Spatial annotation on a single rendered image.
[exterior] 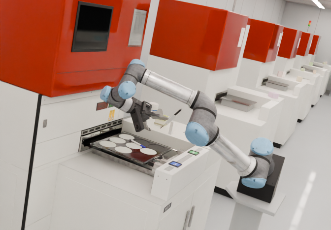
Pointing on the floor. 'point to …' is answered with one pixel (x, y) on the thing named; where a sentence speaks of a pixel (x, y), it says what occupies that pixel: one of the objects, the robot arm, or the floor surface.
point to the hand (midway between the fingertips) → (159, 126)
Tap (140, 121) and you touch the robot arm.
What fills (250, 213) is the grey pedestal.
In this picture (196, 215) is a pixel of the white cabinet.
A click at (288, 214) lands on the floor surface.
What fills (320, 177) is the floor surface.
